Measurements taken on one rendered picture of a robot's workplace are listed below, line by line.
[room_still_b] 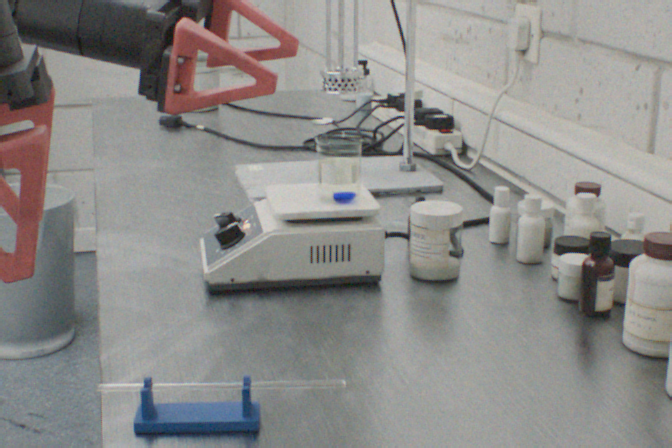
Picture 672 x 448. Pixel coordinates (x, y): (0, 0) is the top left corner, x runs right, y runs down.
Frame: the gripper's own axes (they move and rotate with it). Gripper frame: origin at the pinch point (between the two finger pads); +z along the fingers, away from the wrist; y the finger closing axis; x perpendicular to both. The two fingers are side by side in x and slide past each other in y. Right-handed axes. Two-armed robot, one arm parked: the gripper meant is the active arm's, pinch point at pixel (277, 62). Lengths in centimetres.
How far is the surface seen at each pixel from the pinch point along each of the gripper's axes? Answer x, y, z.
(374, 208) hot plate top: 22.3, 25.6, 10.1
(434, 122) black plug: 34, 91, 18
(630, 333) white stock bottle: 21.6, 9.9, 36.1
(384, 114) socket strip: 44, 115, 9
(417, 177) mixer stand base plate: 36, 68, 16
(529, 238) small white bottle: 25, 33, 29
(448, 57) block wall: 29, 113, 18
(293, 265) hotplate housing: 29.3, 21.4, 2.8
